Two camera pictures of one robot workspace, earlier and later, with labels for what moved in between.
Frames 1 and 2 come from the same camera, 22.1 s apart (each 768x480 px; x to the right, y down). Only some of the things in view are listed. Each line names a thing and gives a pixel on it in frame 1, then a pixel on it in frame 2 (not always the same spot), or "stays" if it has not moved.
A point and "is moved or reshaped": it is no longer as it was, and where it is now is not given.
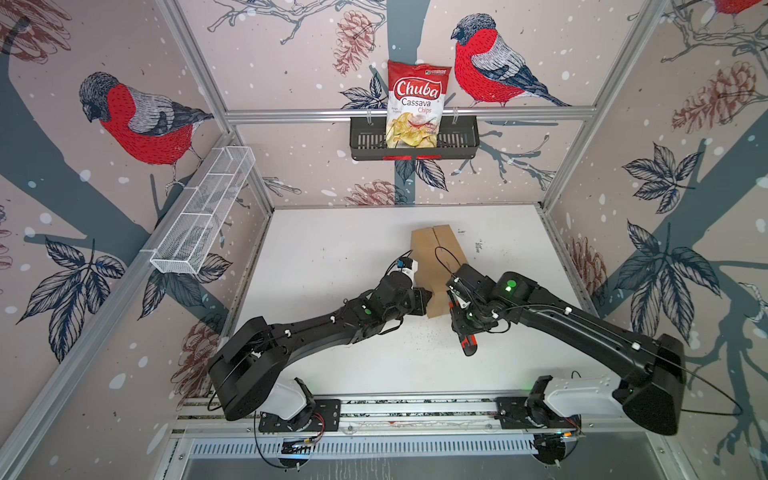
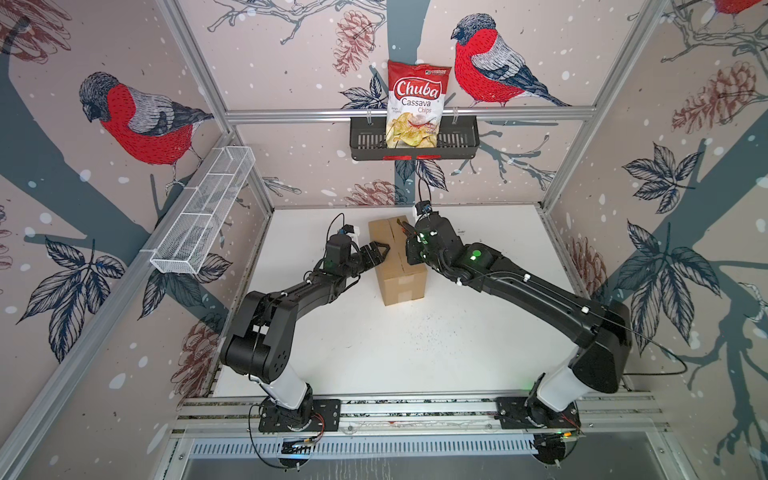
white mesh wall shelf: x=200 y=211 stays
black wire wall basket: x=368 y=141 stays
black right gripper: x=460 y=330 to x=410 y=250
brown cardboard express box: x=438 y=256 is moved or reshaped
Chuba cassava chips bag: x=415 y=102 stays
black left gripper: x=419 y=297 to x=377 y=259
